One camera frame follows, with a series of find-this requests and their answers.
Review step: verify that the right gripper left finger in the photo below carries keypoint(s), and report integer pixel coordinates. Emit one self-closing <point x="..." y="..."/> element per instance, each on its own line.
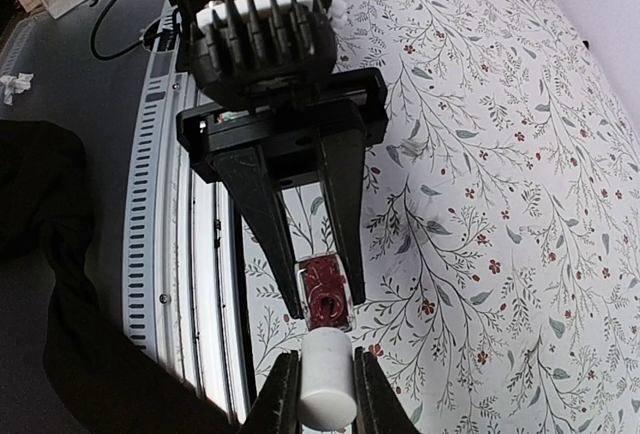
<point x="275" y="408"/>

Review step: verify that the white nail polish cap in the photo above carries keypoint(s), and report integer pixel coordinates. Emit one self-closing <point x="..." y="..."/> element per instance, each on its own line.
<point x="326" y="400"/>

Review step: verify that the front aluminium rail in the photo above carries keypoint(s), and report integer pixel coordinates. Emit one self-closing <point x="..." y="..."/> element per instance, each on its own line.
<point x="180" y="299"/>

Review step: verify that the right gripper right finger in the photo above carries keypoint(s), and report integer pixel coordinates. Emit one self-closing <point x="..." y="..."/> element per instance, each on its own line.
<point x="379" y="410"/>

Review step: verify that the red nail polish bottle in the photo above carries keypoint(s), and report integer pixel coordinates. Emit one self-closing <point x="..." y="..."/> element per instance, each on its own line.
<point x="325" y="293"/>

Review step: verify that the black sleeved forearm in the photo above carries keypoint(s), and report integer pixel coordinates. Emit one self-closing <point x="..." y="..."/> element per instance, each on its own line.
<point x="104" y="380"/>

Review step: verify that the floral patterned table mat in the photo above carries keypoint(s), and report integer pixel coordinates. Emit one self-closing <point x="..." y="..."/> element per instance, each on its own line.
<point x="500" y="224"/>

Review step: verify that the crumpled white tissue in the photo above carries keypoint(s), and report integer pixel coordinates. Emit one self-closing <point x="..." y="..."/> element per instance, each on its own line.
<point x="14" y="85"/>

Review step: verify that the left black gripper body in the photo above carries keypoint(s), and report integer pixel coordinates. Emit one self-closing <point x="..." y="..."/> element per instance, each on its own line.
<point x="353" y="99"/>

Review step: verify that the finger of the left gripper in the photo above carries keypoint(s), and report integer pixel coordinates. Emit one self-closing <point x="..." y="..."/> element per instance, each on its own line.
<point x="341" y="166"/>
<point x="246" y="176"/>

